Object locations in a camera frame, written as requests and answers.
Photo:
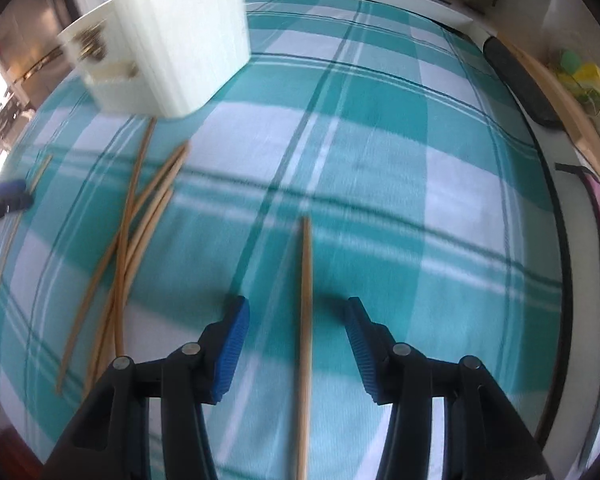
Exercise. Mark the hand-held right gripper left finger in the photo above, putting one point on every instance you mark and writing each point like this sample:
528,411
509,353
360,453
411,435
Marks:
232,345

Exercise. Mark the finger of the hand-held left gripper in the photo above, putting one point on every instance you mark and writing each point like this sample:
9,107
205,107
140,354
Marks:
7,191

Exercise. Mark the black oblong bar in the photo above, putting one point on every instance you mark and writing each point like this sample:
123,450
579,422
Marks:
520,82

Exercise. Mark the teal checked tablecloth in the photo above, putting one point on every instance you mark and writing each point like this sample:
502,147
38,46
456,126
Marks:
380,185

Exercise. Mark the cream ribbed utensil holder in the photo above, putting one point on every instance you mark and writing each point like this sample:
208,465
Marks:
180,50

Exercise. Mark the wooden cutting board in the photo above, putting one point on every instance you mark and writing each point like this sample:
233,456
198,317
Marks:
575,120

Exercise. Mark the bunch of wooden chopsticks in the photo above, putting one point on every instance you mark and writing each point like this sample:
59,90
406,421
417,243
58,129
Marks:
122,280

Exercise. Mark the long wooden chopstick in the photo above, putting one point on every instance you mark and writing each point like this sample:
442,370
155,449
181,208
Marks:
305,335

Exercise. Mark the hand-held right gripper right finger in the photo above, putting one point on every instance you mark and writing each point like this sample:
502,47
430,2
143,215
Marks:
362,345

